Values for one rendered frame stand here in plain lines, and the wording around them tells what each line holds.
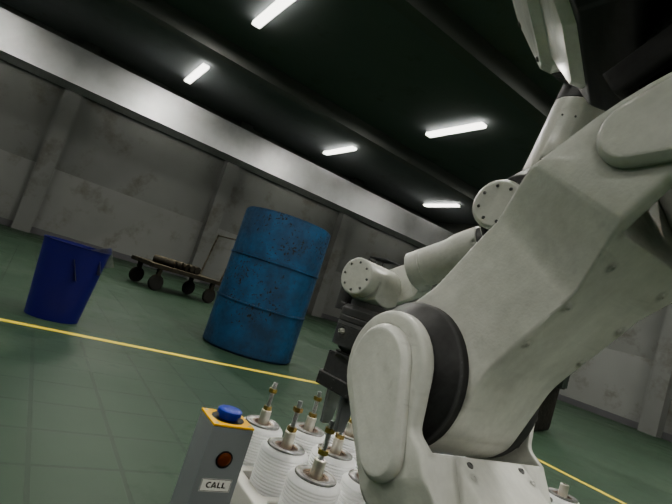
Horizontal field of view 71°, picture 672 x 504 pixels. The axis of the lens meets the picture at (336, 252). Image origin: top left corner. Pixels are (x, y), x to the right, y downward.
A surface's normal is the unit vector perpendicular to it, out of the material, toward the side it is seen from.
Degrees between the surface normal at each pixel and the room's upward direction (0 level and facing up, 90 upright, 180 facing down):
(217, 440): 90
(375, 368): 90
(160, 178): 90
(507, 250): 90
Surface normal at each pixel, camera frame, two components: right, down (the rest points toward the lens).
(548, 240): -0.94, 0.05
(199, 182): 0.53, 0.08
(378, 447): -0.79, -0.31
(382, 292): 0.74, 0.17
